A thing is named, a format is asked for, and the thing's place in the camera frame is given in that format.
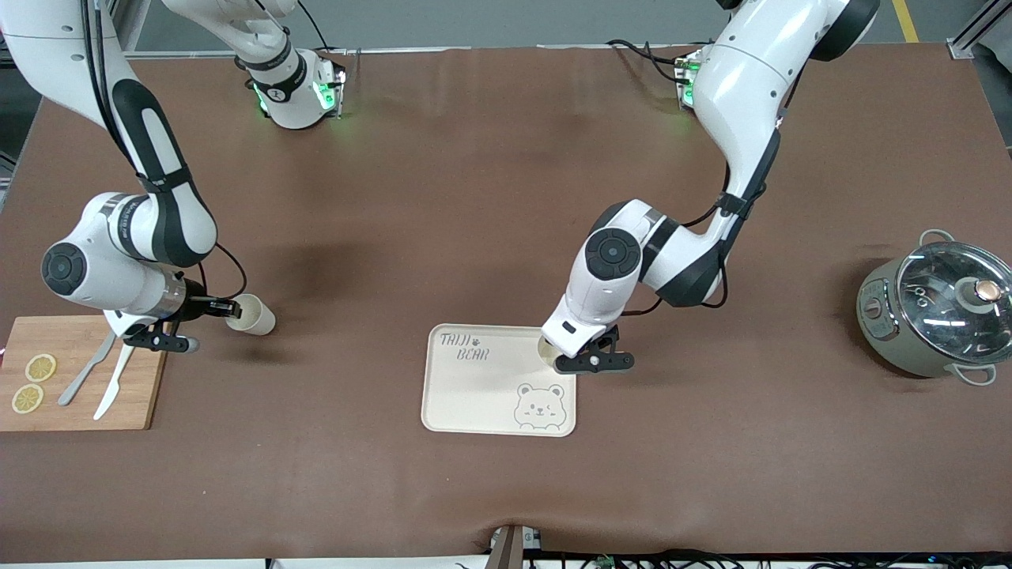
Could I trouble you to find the white tray with bear print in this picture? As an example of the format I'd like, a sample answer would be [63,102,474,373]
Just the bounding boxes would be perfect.
[421,323,577,438]

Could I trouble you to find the wooden cutting board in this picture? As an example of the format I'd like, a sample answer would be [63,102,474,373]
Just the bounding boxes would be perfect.
[0,315,175,432]

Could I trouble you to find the white plastic knife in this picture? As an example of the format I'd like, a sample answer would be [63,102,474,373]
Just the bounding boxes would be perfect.
[93,345,135,420]

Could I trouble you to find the grey plastic knife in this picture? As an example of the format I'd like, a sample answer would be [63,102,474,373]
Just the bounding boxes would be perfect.
[58,332,118,407]

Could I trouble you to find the grey-green electric cooking pot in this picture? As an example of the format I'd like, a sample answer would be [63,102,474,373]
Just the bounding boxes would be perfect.
[856,229,1012,386]

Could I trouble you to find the glass pot lid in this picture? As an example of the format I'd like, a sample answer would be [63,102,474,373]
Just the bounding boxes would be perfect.
[896,241,1012,364]

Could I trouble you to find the metal table edge bracket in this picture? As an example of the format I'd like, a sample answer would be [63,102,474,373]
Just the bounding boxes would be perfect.
[489,524,544,569]

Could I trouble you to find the black cable at left base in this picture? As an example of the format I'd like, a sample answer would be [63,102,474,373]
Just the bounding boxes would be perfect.
[605,38,689,84]

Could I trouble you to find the black cable at base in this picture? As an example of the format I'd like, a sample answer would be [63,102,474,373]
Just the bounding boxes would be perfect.
[605,38,689,84]
[296,0,353,56]

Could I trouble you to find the black cable at right base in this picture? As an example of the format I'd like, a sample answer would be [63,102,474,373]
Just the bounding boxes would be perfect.
[296,0,353,56]

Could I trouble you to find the aluminium frame profile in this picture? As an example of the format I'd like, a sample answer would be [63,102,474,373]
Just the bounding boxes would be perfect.
[947,0,1012,60]

